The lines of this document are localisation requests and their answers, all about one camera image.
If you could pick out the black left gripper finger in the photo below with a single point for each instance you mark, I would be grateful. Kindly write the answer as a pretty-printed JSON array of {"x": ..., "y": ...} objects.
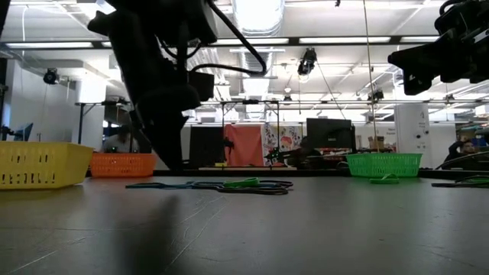
[
  {"x": 158, "y": 141},
  {"x": 177, "y": 141}
]

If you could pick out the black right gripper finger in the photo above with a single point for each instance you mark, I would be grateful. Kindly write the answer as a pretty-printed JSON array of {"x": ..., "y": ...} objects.
[
  {"x": 424, "y": 57},
  {"x": 416, "y": 84}
]

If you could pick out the blue rubber band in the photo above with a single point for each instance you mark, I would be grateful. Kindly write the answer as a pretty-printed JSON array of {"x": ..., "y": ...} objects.
[
  {"x": 269, "y": 186},
  {"x": 179, "y": 186}
]

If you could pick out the yellow plastic basket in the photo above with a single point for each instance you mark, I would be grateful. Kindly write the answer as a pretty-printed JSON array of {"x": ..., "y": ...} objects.
[{"x": 38, "y": 164}]

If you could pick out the background black robot arm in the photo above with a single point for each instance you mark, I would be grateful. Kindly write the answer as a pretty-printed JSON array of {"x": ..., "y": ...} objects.
[
  {"x": 275, "y": 154},
  {"x": 228, "y": 145}
]

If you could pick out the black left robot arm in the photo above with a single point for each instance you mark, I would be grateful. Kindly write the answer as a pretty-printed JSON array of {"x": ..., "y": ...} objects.
[{"x": 153, "y": 23}]

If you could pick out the white partition panel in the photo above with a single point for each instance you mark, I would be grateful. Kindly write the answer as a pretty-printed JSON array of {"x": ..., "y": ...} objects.
[{"x": 186, "y": 147}]

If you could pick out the black partition panel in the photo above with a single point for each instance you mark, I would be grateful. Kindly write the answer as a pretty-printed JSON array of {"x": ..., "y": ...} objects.
[{"x": 206, "y": 147}]

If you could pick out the person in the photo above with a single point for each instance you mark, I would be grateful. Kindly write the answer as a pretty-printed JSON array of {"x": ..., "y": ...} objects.
[
  {"x": 118, "y": 144},
  {"x": 464, "y": 149},
  {"x": 305, "y": 147}
]

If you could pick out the orange plastic basket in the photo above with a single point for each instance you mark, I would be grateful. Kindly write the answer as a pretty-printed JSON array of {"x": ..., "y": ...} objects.
[{"x": 122, "y": 166}]

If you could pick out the white pillar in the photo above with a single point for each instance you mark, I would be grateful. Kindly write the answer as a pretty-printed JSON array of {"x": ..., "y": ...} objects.
[{"x": 410, "y": 130}]

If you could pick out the orange hanging cloth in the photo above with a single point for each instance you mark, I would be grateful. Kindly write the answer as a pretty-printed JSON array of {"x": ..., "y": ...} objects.
[{"x": 246, "y": 147}]

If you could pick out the cardboard box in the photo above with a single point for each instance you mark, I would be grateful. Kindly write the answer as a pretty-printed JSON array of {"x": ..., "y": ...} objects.
[{"x": 377, "y": 143}]

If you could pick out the blue storage shelf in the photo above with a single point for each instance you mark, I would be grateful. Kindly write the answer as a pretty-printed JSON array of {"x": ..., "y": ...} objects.
[{"x": 477, "y": 133}]

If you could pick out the green plastic basket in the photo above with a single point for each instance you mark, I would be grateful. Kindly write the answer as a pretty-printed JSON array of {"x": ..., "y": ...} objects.
[{"x": 384, "y": 165}]

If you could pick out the black computer monitor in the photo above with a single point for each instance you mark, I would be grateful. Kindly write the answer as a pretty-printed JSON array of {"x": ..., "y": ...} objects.
[{"x": 330, "y": 133}]

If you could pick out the white patterned hanging cloth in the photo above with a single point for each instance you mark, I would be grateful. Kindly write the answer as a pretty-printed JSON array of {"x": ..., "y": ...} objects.
[{"x": 284, "y": 139}]

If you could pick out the black overhead light bar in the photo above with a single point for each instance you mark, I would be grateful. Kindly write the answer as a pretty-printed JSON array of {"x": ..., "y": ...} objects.
[{"x": 293, "y": 40}]

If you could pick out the small blue monitor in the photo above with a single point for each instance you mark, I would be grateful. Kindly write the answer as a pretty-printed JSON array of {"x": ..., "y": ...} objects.
[{"x": 26, "y": 133}]

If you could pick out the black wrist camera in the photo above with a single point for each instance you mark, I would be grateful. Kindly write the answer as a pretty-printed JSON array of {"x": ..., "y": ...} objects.
[{"x": 202, "y": 86}]

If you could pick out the black ceiling camera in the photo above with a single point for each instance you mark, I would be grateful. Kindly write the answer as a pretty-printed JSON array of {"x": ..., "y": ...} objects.
[
  {"x": 377, "y": 95},
  {"x": 307, "y": 63},
  {"x": 51, "y": 76}
]

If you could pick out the thin frame rod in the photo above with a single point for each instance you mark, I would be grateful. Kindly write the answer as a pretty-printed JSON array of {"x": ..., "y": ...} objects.
[{"x": 368, "y": 57}]

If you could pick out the black table edge frame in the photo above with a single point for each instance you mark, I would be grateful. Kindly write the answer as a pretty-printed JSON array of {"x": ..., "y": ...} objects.
[{"x": 237, "y": 172}]

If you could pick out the black background frame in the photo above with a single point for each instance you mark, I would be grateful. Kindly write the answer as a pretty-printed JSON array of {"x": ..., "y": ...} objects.
[
  {"x": 81, "y": 126},
  {"x": 278, "y": 126}
]

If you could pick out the white ceiling air duct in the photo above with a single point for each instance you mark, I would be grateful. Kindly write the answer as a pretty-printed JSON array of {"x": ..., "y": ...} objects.
[{"x": 258, "y": 15}]

